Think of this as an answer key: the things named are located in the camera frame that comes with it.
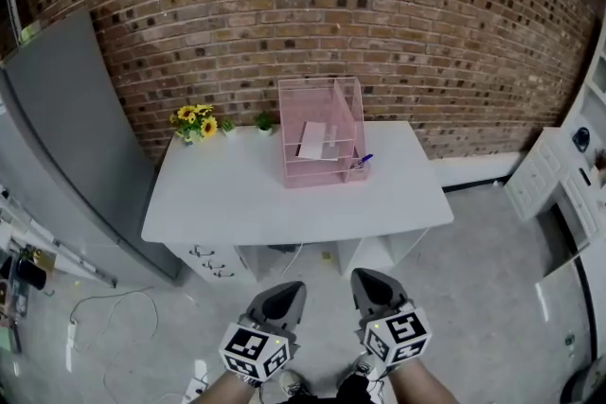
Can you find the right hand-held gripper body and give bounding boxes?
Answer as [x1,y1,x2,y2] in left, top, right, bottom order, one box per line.
[349,267,433,368]

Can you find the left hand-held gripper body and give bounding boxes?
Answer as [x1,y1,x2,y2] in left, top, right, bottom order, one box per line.
[218,280,309,387]

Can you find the grey book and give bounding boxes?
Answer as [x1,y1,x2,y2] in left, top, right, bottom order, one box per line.
[296,120,341,161]

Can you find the pink mesh file organizer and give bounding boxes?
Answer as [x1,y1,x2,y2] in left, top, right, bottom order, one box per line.
[277,76,373,189]

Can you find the person's left forearm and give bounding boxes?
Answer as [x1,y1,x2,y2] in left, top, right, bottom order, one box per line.
[188,368,259,404]

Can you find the person's right forearm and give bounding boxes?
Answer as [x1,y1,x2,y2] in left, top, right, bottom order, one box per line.
[390,359,460,404]

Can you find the person's right white shoe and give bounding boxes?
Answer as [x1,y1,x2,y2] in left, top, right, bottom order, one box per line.
[352,354,381,382]

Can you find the person's white shoe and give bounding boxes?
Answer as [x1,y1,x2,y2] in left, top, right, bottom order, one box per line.
[352,354,381,382]
[278,368,310,399]

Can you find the person's left white shoe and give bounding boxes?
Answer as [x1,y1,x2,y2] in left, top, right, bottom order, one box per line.
[278,368,310,399]

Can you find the person's black trousers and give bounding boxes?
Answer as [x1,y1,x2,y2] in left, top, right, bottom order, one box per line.
[334,371,376,404]

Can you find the square white power strip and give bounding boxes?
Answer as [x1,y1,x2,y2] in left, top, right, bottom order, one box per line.
[182,376,209,403]

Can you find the white desk with drawers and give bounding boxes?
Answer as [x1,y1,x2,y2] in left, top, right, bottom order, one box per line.
[140,120,455,284]

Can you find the bushy green potted plant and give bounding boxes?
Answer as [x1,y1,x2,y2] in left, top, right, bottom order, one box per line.
[253,111,276,137]

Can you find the sunflower bouquet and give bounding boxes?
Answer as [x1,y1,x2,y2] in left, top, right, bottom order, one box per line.
[169,103,219,146]

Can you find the white cabinet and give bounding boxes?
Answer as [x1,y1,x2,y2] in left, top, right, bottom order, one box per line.
[503,9,606,404]

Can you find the brown cardboard box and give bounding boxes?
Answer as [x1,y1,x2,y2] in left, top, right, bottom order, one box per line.
[32,248,58,271]

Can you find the black bin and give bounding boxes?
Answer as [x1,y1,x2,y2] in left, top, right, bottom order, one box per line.
[16,257,48,291]

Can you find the black round object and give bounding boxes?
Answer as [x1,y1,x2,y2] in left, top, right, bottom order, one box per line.
[571,126,592,153]

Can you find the grey refrigerator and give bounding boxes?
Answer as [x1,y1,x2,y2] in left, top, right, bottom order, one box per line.
[0,9,184,285]

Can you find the white floor cable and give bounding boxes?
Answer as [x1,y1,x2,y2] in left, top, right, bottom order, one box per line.
[69,288,160,394]

